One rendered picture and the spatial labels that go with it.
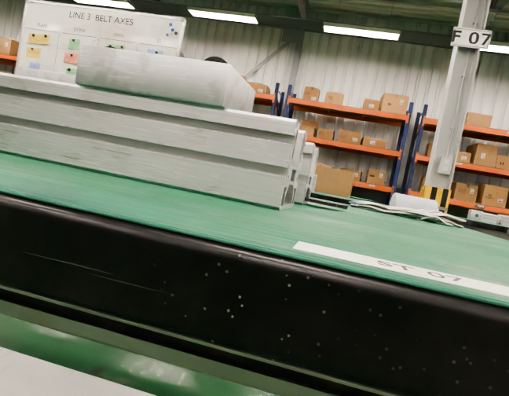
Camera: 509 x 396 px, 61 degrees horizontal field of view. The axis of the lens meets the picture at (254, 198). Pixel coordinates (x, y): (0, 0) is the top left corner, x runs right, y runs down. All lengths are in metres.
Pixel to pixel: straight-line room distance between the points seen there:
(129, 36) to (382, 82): 8.22
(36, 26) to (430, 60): 9.11
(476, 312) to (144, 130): 0.35
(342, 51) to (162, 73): 11.09
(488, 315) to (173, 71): 0.35
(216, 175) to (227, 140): 0.04
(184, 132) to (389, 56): 11.16
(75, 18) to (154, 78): 3.84
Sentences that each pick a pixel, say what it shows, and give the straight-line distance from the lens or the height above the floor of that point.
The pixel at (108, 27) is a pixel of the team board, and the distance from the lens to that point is 4.07.
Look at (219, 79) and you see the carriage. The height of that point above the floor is 0.89.
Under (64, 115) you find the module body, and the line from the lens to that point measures 0.49.
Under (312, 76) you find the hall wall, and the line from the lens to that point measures 11.38.
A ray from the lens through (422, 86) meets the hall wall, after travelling 11.39.
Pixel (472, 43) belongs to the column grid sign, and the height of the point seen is 3.00.
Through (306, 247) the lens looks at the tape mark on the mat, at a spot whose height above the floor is 0.78.
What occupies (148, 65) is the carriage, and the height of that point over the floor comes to 0.89.
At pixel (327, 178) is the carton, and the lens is 2.51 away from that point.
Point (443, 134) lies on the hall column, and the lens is 6.34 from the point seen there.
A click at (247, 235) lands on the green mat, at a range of 0.20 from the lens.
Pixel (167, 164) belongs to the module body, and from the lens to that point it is 0.43.
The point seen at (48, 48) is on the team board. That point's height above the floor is 1.55.
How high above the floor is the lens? 0.81
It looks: 3 degrees down
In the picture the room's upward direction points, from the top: 11 degrees clockwise
